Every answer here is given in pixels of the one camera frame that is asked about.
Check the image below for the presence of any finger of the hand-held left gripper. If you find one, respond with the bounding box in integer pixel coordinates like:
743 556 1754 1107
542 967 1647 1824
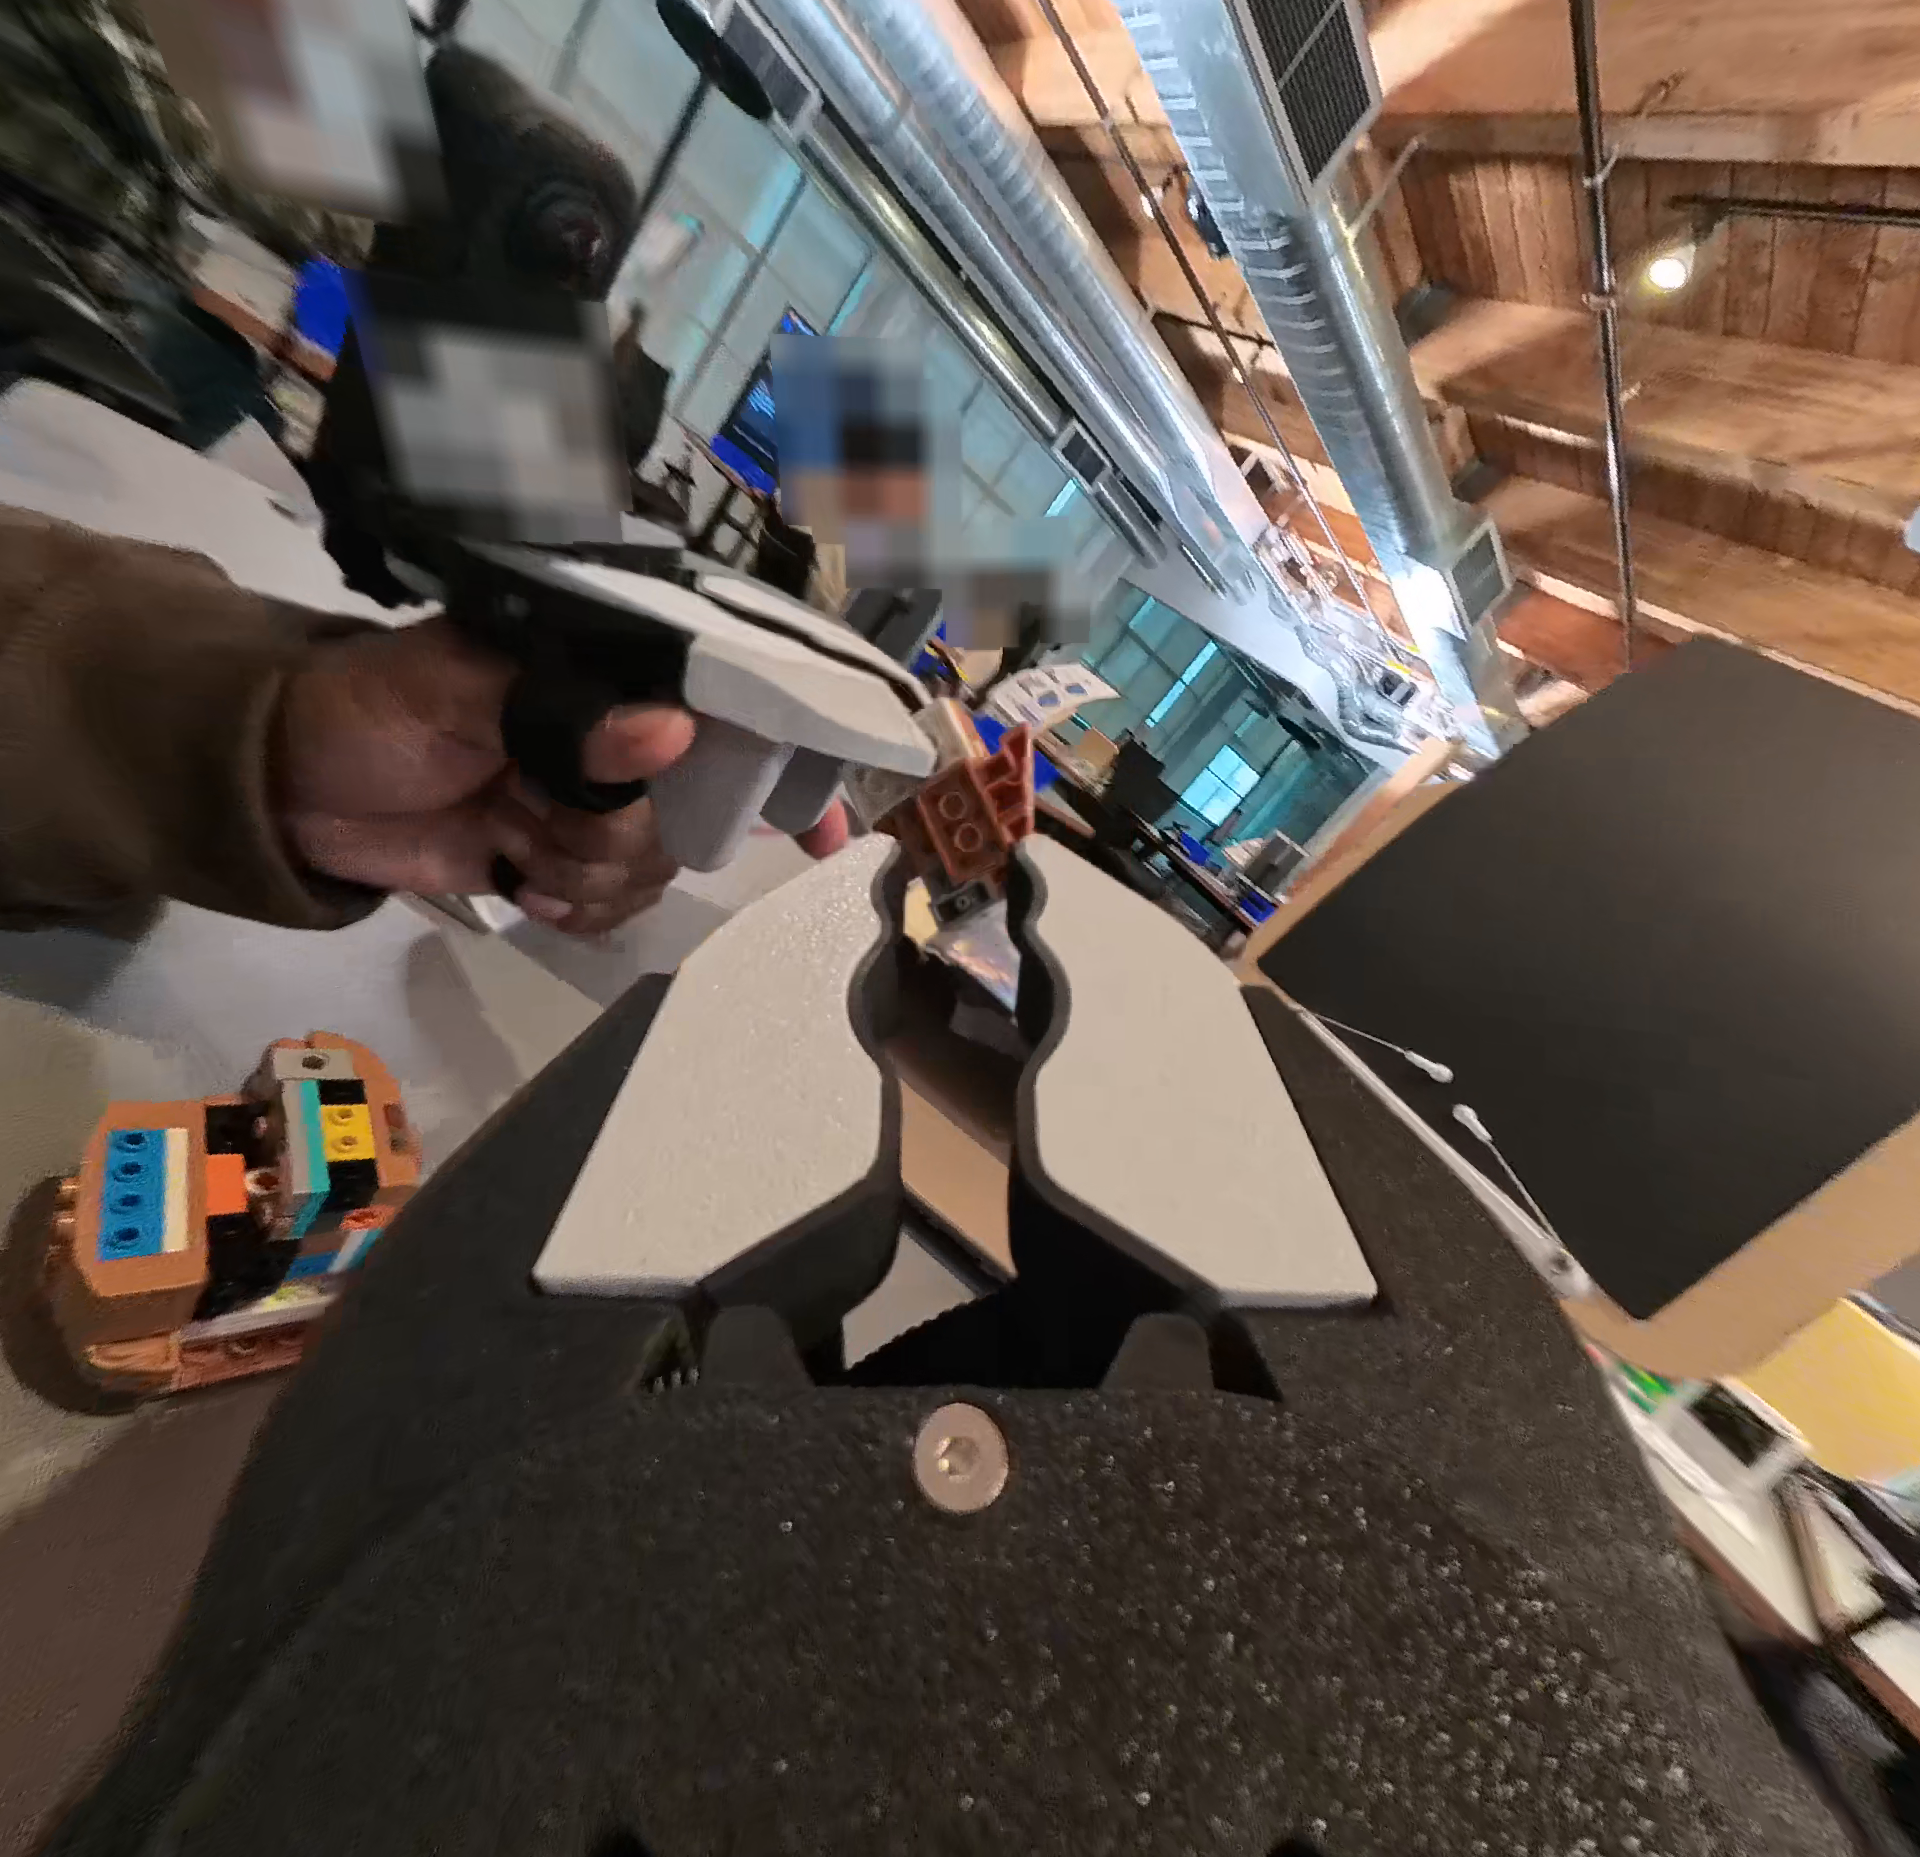
528 536 942 785

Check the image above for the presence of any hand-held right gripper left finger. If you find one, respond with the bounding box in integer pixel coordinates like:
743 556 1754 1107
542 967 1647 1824
535 839 909 1374

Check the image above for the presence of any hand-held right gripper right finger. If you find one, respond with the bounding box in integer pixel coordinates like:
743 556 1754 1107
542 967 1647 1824
1006 831 1384 1374

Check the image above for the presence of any brown brick assembly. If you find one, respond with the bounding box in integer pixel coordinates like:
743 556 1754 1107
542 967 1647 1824
880 723 1043 929

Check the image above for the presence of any person's left forearm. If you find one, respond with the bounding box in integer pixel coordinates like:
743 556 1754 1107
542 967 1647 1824
0 506 392 929

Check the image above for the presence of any person's left hand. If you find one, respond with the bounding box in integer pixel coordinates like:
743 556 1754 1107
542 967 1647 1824
271 610 709 934

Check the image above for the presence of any printed paper sheet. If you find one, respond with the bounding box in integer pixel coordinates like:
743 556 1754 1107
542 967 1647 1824
991 658 1107 738

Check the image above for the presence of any white screen stand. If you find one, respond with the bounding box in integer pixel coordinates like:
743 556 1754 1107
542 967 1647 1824
1305 1004 1600 1293

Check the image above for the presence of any wood-framed black screen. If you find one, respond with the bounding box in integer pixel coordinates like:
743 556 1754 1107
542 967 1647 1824
1246 632 1920 1384

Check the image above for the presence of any silver ceiling duct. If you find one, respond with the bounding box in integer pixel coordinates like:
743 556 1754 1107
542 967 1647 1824
649 0 1534 723

